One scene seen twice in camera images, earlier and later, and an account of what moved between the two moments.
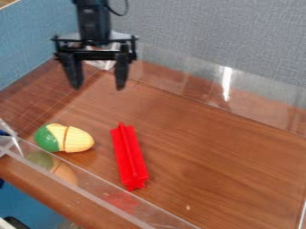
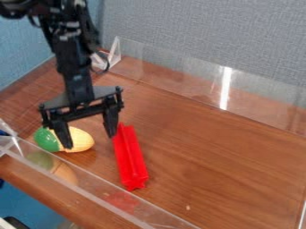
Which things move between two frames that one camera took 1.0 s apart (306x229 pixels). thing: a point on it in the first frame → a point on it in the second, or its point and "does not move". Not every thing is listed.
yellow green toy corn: (55, 139) does not move
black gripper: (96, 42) → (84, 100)
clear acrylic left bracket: (9, 142) does not move
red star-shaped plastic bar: (130, 156) does not move
